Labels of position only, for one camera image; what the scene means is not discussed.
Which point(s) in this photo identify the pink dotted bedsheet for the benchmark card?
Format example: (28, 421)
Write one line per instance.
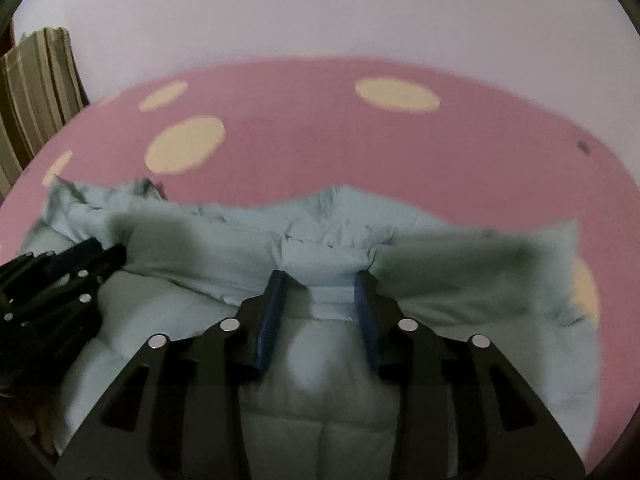
(310, 135)

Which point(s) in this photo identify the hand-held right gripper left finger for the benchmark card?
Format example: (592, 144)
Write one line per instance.
(270, 320)

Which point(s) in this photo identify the striped cushion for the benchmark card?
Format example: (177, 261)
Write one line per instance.
(35, 95)

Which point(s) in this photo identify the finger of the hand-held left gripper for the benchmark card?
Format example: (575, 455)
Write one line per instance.
(60, 257)
(95, 267)

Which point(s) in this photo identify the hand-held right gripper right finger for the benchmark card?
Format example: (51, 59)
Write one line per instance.
(365, 320)

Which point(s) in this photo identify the light blue quilted jacket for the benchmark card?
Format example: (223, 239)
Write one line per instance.
(450, 280)

